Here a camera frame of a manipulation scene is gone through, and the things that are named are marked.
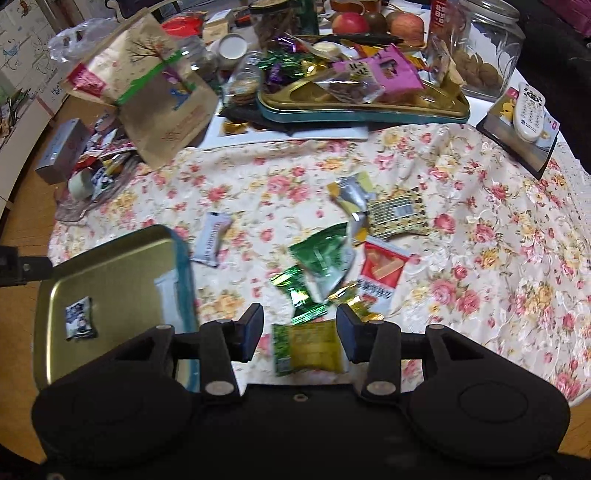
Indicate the red carton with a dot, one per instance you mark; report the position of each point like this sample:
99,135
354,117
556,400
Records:
438,16

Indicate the pink snack packet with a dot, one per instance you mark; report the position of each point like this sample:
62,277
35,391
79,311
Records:
392,69

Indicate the green foil candy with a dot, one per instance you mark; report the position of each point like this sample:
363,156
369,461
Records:
295,290

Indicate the red apple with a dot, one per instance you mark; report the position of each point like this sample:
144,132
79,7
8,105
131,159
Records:
407,25
351,22

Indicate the clear plastic bag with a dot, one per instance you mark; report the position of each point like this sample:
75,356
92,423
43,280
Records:
74,39

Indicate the cartoon printed board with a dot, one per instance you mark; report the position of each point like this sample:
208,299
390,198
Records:
23,41

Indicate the floral tablecloth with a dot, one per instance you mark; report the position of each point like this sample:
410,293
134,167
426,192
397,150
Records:
461,184

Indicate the silver yellow snack packet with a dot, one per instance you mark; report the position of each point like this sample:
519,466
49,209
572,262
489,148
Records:
352,194

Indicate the black white candy packet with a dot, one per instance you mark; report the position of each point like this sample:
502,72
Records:
81,318

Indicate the tape roll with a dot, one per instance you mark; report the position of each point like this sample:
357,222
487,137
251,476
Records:
81,183

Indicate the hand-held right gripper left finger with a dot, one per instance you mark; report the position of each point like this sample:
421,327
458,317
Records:
251,332

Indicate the red snack packet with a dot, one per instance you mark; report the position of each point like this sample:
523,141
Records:
381,272

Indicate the blue white snack packet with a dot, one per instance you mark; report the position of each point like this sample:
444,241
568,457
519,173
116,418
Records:
102,177

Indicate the red label packet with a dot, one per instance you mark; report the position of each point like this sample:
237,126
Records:
85,79

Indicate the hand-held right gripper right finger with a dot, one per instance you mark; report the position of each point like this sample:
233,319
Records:
349,337

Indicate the yellow green snack packet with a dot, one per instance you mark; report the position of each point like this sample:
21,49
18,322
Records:
309,353

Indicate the grey cardboard box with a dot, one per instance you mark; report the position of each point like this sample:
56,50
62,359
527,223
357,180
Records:
62,152

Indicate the dark book with yellow picture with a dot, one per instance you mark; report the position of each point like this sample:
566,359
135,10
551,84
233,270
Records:
503,131

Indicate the brown kiwi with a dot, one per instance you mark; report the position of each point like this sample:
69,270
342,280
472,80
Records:
375,18

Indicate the white board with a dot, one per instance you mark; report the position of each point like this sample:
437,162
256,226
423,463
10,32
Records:
286,136

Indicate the gold patterned snack packet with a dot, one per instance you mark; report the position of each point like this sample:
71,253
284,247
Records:
399,212

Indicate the brown paper bag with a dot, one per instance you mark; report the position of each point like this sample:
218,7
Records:
147,97

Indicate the gold rectangular tin tray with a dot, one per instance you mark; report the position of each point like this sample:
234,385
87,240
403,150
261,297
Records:
115,277

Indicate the large teal gold tin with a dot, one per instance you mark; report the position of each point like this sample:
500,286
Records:
415,108

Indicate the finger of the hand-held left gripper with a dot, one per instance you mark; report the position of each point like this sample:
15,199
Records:
27,270

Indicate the small glass jar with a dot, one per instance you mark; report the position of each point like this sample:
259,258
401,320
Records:
242,78

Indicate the clear packet of brown snacks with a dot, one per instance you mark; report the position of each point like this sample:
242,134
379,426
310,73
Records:
353,90

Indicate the large glass jar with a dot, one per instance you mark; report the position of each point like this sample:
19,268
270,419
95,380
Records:
482,50

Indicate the white snack bar packet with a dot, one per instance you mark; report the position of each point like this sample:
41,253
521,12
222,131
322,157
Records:
211,240

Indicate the white remote control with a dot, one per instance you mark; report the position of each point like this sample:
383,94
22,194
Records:
531,110

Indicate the white round lid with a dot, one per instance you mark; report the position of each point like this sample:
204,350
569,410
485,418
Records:
231,48

